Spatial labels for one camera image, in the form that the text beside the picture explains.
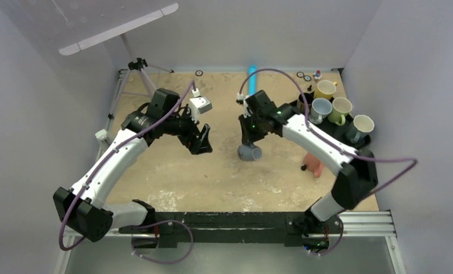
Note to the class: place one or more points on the green mug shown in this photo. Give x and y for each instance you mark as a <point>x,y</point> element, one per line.
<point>341,109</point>

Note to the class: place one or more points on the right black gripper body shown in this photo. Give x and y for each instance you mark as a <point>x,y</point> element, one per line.
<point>254,129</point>

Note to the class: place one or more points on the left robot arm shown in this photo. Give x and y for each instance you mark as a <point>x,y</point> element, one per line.
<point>83,208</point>

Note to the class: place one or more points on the overhead light panel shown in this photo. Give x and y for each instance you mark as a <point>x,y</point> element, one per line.
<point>93,22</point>

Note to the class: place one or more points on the yellow mug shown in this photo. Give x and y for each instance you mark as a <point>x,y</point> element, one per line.
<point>325,89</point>

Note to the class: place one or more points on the brown mug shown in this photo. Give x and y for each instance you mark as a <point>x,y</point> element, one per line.
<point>304,102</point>

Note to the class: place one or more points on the black tray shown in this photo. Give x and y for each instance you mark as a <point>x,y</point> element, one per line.
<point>336,132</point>

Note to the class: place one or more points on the small figurine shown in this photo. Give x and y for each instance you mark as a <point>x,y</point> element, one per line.
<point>317,76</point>

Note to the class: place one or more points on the aluminium frame rail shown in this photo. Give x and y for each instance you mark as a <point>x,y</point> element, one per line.
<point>367,244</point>

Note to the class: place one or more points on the tripod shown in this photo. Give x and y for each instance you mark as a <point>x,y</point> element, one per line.
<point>136,70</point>

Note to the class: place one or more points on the dark blue-grey mug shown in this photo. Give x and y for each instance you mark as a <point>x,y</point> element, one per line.
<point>360,127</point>

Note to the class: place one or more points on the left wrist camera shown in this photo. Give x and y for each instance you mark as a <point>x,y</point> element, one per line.
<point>198,105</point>

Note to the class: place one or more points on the slate blue mug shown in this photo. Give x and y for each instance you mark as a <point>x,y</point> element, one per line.
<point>249,152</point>

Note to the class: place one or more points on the blue cylinder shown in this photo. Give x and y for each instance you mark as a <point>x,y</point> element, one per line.
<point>252,82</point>

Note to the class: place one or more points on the pink mug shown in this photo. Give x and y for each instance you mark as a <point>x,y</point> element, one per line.
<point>313,165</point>

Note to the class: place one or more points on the light grey mug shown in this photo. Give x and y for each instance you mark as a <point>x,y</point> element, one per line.
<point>320,109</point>

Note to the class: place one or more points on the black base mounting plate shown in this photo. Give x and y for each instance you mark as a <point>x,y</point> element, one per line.
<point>292,229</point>

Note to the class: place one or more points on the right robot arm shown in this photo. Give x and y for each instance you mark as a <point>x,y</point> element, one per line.
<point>356,176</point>

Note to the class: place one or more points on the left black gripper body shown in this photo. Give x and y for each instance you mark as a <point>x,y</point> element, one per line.
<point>183,128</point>

